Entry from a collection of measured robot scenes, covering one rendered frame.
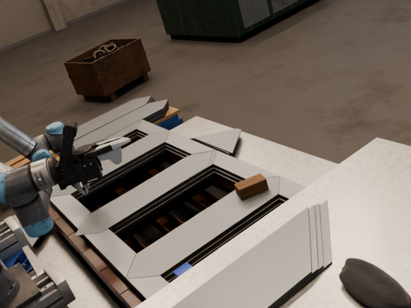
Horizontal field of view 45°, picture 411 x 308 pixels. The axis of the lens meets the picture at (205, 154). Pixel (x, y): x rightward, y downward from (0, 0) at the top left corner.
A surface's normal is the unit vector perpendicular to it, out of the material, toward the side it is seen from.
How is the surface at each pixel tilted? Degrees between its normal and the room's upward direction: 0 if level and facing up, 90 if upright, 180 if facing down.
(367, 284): 2
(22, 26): 90
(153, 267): 0
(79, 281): 0
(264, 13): 90
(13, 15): 90
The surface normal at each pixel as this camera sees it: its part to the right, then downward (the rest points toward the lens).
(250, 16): 0.63, 0.21
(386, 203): -0.26, -0.85
